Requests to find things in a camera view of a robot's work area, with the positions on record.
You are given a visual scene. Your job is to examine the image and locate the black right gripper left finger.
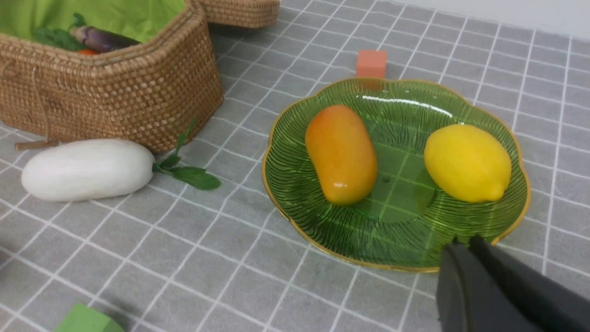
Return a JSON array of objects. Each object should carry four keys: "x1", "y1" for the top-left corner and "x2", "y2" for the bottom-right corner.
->
[{"x1": 436, "y1": 243, "x2": 542, "y2": 332}]

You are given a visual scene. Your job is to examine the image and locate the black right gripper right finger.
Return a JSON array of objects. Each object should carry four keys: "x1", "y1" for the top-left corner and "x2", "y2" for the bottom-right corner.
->
[{"x1": 469, "y1": 235, "x2": 589, "y2": 332}]

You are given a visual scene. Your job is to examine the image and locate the yellow lemon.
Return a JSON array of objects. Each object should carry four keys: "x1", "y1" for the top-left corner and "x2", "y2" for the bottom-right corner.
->
[{"x1": 424, "y1": 124, "x2": 512, "y2": 202}]

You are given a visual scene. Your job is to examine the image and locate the orange yellow mango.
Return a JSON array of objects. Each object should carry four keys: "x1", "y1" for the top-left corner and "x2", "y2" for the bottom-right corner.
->
[{"x1": 304, "y1": 104, "x2": 378, "y2": 206}]

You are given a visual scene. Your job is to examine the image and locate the white radish with green leaves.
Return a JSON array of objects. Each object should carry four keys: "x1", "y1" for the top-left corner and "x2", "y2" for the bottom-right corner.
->
[{"x1": 21, "y1": 119, "x2": 221, "y2": 202}]

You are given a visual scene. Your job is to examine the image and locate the dark purple eggplant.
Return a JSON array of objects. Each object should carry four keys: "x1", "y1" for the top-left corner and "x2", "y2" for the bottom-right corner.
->
[{"x1": 69, "y1": 26, "x2": 141, "y2": 53}]

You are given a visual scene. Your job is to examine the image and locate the orange carrot with green leaves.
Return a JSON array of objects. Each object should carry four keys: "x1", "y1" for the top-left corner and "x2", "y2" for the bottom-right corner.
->
[{"x1": 32, "y1": 28, "x2": 99, "y2": 55}]

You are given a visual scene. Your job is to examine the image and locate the green glass leaf plate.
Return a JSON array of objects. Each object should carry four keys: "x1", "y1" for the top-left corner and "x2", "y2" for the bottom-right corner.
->
[{"x1": 262, "y1": 77, "x2": 531, "y2": 273}]

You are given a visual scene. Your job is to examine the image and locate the small orange foam cube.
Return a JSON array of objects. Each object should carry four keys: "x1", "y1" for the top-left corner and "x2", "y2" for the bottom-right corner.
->
[{"x1": 356, "y1": 50, "x2": 388, "y2": 78}]

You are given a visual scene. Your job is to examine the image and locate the woven wicker basket lid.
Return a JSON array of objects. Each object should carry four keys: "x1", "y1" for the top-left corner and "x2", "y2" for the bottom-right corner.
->
[{"x1": 197, "y1": 0, "x2": 281, "y2": 28}]

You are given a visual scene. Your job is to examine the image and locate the woven wicker basket green lining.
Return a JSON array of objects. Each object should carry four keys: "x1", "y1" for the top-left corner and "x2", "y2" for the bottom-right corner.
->
[{"x1": 1, "y1": 0, "x2": 224, "y2": 153}]

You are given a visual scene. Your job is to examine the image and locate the green foam block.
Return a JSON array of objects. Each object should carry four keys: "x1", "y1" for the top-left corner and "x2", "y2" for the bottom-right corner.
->
[{"x1": 54, "y1": 304, "x2": 124, "y2": 332}]

